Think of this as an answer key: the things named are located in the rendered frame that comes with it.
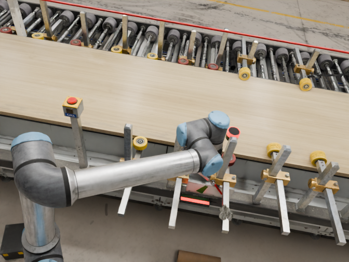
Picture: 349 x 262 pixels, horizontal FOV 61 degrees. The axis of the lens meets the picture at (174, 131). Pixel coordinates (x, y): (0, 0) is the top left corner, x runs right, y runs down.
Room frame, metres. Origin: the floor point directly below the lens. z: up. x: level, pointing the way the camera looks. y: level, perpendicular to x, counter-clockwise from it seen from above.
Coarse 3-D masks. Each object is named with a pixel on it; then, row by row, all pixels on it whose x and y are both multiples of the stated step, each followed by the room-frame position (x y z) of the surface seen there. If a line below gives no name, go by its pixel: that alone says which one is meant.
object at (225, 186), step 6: (228, 168) 1.02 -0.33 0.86; (222, 186) 0.91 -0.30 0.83; (228, 186) 0.90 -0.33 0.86; (222, 192) 0.87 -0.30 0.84; (228, 192) 0.86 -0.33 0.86; (222, 198) 0.83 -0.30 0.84; (228, 198) 0.83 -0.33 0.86; (222, 204) 0.80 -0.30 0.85; (228, 204) 0.79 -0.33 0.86; (222, 222) 0.69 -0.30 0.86; (228, 222) 0.69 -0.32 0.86; (222, 228) 0.66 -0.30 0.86; (228, 228) 0.66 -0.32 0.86
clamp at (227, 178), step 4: (212, 176) 0.94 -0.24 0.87; (216, 176) 0.94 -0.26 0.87; (224, 176) 0.95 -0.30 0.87; (228, 176) 0.96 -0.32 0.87; (232, 176) 0.96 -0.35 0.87; (216, 180) 0.93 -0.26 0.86; (220, 180) 0.93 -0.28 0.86; (224, 180) 0.93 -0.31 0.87; (228, 180) 0.93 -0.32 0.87; (232, 180) 0.93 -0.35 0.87; (216, 184) 0.93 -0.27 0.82; (220, 184) 0.93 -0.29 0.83; (232, 184) 0.93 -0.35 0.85
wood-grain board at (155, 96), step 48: (0, 48) 1.73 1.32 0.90; (48, 48) 1.82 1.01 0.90; (0, 96) 1.25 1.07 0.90; (48, 96) 1.32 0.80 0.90; (96, 96) 1.39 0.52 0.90; (144, 96) 1.47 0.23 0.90; (192, 96) 1.54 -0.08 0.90; (240, 96) 1.63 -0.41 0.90; (288, 96) 1.72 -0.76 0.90; (336, 96) 1.81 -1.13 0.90; (240, 144) 1.18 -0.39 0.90; (288, 144) 1.24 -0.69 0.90; (336, 144) 1.31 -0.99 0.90
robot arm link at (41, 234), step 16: (16, 144) 0.53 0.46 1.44; (32, 144) 0.53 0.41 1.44; (48, 144) 0.56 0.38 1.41; (16, 160) 0.47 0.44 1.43; (32, 160) 0.47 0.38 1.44; (48, 160) 0.49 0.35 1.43; (32, 208) 0.46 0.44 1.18; (48, 208) 0.48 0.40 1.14; (32, 224) 0.45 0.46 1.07; (48, 224) 0.47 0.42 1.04; (32, 240) 0.44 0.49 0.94; (48, 240) 0.46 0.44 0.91; (32, 256) 0.41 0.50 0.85
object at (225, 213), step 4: (224, 204) 0.78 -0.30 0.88; (220, 208) 0.76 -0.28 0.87; (224, 208) 0.76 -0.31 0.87; (228, 208) 0.76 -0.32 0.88; (224, 212) 0.74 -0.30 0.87; (228, 212) 0.74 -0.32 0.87; (220, 216) 0.72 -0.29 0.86; (224, 216) 0.72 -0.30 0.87; (228, 216) 0.72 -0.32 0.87; (232, 216) 0.73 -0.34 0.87
